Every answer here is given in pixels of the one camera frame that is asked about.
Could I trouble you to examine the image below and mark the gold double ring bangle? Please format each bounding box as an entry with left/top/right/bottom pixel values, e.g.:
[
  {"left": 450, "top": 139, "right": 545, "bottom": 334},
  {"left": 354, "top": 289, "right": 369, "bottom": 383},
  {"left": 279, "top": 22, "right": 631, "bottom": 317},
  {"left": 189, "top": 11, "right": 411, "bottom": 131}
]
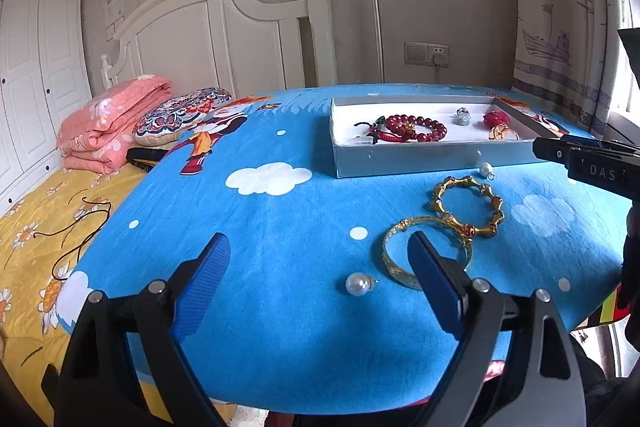
[{"left": 489, "top": 124, "right": 520, "bottom": 141}]

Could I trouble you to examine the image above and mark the gold bamboo bangle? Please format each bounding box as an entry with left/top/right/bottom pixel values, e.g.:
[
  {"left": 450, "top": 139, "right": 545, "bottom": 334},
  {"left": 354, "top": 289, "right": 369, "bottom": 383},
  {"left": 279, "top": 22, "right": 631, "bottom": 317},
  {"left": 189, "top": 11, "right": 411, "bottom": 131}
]
[{"left": 431, "top": 176, "right": 506, "bottom": 239}]

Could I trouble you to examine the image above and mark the red flower hair clip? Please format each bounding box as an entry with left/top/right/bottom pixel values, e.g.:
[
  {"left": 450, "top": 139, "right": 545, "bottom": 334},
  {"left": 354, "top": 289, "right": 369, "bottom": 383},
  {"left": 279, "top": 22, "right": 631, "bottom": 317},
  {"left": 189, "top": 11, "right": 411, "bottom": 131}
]
[{"left": 483, "top": 110, "right": 511, "bottom": 129}]

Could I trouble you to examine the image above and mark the white pearl earring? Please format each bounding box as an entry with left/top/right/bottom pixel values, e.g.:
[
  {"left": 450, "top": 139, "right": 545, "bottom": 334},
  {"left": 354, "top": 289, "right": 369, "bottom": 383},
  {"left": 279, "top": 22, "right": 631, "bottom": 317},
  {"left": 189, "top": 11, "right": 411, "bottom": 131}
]
[
  {"left": 478, "top": 162, "right": 496, "bottom": 181},
  {"left": 345, "top": 272, "right": 378, "bottom": 297}
]

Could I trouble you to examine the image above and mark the clear crystal pendant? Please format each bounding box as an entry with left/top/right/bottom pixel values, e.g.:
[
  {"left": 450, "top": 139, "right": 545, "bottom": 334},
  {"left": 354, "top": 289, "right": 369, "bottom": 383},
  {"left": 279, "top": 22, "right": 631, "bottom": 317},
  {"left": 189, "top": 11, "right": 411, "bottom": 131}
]
[{"left": 454, "top": 107, "right": 472, "bottom": 127}]

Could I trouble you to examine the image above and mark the red bead bracelet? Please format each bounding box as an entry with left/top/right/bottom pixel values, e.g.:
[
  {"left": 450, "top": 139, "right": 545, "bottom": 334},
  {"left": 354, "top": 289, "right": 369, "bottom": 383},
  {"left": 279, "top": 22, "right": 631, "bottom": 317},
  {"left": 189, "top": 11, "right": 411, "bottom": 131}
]
[{"left": 383, "top": 114, "right": 449, "bottom": 144}]

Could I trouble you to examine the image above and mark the blue cartoon tablecloth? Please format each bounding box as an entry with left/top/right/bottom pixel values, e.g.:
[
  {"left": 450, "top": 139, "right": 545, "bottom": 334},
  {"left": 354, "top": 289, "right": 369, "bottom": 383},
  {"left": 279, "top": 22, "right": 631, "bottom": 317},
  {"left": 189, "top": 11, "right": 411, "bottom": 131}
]
[{"left": 55, "top": 84, "right": 631, "bottom": 414}]

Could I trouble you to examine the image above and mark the patterned round pillow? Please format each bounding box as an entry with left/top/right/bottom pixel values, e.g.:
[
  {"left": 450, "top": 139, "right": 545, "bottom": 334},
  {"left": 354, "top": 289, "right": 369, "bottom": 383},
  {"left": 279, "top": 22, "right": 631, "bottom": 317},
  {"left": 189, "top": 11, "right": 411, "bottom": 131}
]
[{"left": 134, "top": 87, "right": 232, "bottom": 147}]

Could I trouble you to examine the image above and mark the ship print curtain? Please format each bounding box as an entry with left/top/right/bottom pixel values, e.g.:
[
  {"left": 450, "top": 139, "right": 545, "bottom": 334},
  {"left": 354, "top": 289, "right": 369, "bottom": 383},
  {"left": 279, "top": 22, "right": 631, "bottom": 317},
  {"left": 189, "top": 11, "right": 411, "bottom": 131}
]
[{"left": 512, "top": 0, "right": 634, "bottom": 138}]

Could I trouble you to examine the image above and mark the yellow floral bed sheet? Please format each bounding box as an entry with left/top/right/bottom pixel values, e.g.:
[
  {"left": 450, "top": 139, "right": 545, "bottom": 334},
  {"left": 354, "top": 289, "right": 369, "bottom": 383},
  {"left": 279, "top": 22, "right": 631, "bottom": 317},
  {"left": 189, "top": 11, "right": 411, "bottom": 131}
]
[{"left": 1, "top": 165, "right": 144, "bottom": 426}]

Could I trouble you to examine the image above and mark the grey shallow tray box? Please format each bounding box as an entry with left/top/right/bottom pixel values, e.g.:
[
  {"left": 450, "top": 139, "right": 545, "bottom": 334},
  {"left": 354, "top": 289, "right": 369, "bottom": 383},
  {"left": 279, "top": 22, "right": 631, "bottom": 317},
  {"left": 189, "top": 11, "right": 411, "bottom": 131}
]
[{"left": 330, "top": 95, "right": 561, "bottom": 178}]

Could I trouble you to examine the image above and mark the pink folded quilt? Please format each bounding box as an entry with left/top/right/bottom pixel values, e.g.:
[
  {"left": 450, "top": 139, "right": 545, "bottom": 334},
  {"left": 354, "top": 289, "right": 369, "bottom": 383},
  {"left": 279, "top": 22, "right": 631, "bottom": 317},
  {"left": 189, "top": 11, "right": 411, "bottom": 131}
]
[{"left": 56, "top": 75, "right": 171, "bottom": 174}]

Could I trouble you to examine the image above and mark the white bed headboard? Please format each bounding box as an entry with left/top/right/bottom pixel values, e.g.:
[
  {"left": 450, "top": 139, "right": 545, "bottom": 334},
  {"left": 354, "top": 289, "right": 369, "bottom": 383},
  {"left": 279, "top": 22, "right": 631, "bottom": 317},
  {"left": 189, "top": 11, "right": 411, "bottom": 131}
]
[{"left": 101, "top": 0, "right": 337, "bottom": 98}]

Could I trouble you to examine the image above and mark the silver metal pole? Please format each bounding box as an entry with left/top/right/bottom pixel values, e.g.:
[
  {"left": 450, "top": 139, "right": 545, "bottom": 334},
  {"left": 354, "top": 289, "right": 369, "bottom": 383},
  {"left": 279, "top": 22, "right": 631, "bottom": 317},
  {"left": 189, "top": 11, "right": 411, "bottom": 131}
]
[{"left": 371, "top": 0, "right": 385, "bottom": 83}]

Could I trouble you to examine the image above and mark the white wardrobe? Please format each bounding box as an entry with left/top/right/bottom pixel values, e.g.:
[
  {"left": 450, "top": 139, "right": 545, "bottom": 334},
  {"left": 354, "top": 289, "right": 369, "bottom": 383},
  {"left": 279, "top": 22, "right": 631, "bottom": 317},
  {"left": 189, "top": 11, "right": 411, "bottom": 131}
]
[{"left": 1, "top": 0, "right": 92, "bottom": 212}]

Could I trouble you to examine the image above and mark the black yellow strap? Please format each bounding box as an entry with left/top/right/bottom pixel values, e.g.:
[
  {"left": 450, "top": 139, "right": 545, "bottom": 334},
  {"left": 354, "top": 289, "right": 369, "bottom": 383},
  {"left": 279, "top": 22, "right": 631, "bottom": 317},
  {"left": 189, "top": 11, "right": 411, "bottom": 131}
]
[{"left": 124, "top": 146, "right": 166, "bottom": 174}]

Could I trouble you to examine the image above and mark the white plug and cable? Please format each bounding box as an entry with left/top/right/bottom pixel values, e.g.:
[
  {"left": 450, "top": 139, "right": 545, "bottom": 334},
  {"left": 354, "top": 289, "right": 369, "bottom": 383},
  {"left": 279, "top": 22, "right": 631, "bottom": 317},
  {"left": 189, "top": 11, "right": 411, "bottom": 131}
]
[{"left": 430, "top": 53, "right": 449, "bottom": 84}]

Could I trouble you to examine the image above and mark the wall switch socket panel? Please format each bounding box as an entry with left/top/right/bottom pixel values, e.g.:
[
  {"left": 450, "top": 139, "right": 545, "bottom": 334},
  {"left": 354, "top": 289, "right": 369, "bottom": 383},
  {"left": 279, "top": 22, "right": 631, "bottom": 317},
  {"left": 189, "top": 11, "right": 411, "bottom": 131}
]
[{"left": 405, "top": 42, "right": 450, "bottom": 67}]

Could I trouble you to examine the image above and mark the paper notice on wall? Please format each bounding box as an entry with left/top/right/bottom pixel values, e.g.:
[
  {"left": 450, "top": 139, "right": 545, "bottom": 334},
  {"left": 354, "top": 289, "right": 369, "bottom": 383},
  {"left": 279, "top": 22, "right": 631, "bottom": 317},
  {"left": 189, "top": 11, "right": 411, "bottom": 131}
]
[{"left": 105, "top": 0, "right": 125, "bottom": 41}]

